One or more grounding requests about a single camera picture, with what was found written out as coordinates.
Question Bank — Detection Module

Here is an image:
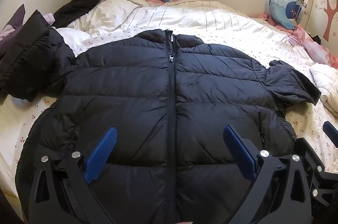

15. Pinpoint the black puffer jacket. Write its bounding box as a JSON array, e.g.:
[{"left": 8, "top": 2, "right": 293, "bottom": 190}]
[{"left": 15, "top": 29, "right": 320, "bottom": 223}]

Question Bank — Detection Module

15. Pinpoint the cream folded quilt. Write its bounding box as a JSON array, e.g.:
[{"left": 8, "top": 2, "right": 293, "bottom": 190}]
[{"left": 310, "top": 63, "right": 338, "bottom": 117}]

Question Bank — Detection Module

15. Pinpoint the pink floral blanket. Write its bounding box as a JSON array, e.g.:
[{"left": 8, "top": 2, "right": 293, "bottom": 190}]
[{"left": 288, "top": 25, "right": 337, "bottom": 69}]

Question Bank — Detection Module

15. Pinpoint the white wardrobe with tree decal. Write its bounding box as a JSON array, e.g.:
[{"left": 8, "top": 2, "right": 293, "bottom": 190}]
[{"left": 306, "top": 0, "right": 337, "bottom": 54}]

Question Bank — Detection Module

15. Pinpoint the black coat on left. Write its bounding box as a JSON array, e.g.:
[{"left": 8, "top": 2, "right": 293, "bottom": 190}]
[{"left": 1, "top": 11, "right": 76, "bottom": 102}]

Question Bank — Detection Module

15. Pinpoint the right blue cartoon curtain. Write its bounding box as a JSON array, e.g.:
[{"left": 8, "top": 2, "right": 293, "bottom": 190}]
[{"left": 269, "top": 0, "right": 307, "bottom": 30}]

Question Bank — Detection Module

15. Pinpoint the white cherry print bedsheet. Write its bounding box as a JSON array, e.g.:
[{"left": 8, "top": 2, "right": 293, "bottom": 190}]
[{"left": 0, "top": 0, "right": 338, "bottom": 201}]

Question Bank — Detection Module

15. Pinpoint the purple folded garment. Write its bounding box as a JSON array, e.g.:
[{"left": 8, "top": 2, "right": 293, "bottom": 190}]
[{"left": 0, "top": 4, "right": 55, "bottom": 56}]

